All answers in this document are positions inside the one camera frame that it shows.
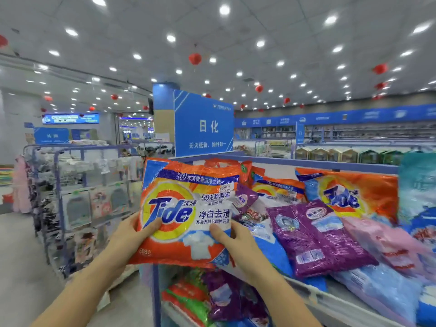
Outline person's right hand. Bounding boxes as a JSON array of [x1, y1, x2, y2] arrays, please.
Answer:
[[210, 221, 277, 285]]

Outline person's left hand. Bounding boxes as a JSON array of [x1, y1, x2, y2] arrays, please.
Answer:
[[108, 214, 164, 268]]

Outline white grey detergent bag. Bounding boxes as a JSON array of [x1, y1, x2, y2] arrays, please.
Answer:
[[235, 201, 275, 233]]

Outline purple detergent bag white label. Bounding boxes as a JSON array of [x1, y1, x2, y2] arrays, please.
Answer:
[[267, 199, 379, 278], [230, 186, 261, 217]]

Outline large orange detergent bag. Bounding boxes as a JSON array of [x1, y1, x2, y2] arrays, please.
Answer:
[[128, 159, 244, 270], [248, 172, 307, 203]]

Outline orange detergent bag red swirl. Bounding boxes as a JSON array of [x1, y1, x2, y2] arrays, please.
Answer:
[[204, 158, 254, 187]]

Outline grey shelf with blue frame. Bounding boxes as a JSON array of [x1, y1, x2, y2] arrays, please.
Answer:
[[139, 152, 436, 327]]

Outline small orange Tide bag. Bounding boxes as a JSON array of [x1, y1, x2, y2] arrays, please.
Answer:
[[295, 167, 400, 225]]

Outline pink purple detergent bag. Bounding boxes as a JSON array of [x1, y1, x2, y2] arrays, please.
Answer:
[[341, 214, 436, 283]]

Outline person's left forearm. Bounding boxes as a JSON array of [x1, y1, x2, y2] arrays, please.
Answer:
[[30, 252, 134, 327]]

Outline display rack with packaged goods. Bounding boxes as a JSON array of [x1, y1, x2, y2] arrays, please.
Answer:
[[24, 143, 145, 287]]

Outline beige pillar blue top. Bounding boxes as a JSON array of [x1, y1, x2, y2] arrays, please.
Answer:
[[153, 83, 179, 146]]

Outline blue aisle sign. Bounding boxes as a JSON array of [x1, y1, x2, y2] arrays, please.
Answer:
[[173, 90, 236, 158]]

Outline blue lit sign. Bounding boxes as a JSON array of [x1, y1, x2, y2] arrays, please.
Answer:
[[42, 113, 101, 125]]

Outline row of green boxes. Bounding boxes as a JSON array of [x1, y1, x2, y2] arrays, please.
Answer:
[[293, 148, 410, 166]]

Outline hanging red lanterns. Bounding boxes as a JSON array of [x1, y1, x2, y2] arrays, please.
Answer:
[[0, 34, 391, 112]]

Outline ceiling spotlights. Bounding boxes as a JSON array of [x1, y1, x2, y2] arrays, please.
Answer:
[[34, 0, 436, 99]]

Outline far wall racks with goods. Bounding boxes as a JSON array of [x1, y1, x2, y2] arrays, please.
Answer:
[[235, 122, 436, 150]]

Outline blue wall sign band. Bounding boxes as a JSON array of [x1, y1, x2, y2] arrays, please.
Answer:
[[235, 103, 436, 129]]

